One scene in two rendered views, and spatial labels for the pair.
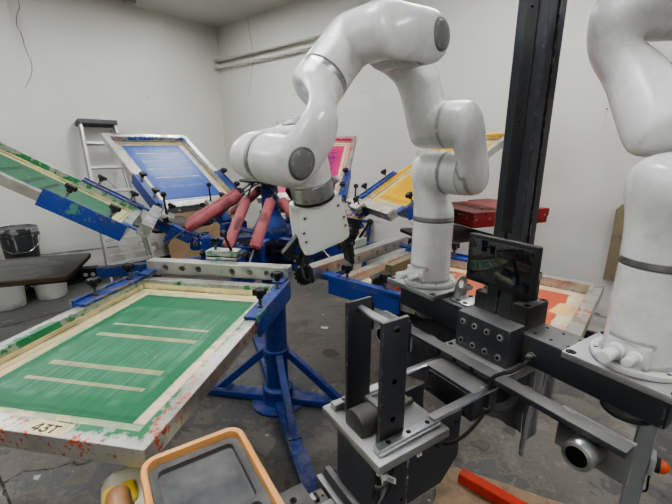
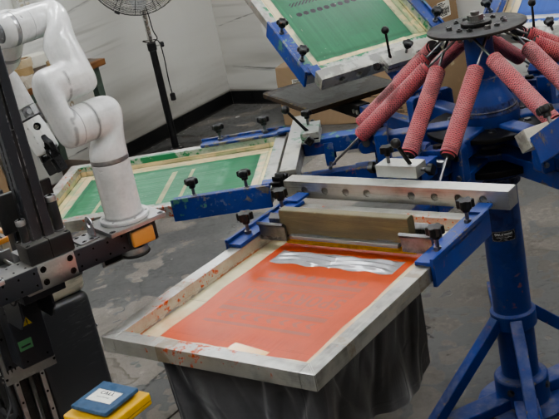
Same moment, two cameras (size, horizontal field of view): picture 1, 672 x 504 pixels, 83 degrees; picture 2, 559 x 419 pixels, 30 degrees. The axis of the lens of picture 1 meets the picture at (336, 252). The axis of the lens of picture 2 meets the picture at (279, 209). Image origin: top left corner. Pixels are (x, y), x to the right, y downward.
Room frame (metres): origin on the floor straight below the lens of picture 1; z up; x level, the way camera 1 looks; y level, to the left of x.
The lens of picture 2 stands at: (1.25, -2.72, 1.98)
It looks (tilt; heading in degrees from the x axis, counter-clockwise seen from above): 20 degrees down; 89
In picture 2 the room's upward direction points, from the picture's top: 12 degrees counter-clockwise
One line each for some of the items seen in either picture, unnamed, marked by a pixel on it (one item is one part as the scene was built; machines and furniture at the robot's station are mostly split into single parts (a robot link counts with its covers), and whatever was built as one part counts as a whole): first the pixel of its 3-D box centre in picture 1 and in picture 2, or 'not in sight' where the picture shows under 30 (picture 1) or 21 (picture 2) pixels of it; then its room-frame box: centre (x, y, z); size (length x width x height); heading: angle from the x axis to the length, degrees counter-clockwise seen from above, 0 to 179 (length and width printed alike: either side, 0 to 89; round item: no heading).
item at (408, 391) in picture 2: not in sight; (383, 390); (1.43, -0.64, 0.74); 0.46 x 0.04 x 0.42; 50
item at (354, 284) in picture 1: (365, 292); (268, 229); (1.25, -0.10, 0.98); 0.30 x 0.05 x 0.07; 50
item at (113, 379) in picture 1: (170, 286); (201, 151); (1.09, 0.50, 1.05); 1.08 x 0.61 x 0.23; 170
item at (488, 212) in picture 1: (487, 212); not in sight; (2.47, -0.99, 1.06); 0.61 x 0.46 x 0.12; 110
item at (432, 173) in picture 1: (438, 186); (98, 130); (0.90, -0.24, 1.37); 0.13 x 0.10 x 0.16; 42
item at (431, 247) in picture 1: (426, 251); (114, 188); (0.90, -0.22, 1.21); 0.16 x 0.13 x 0.15; 123
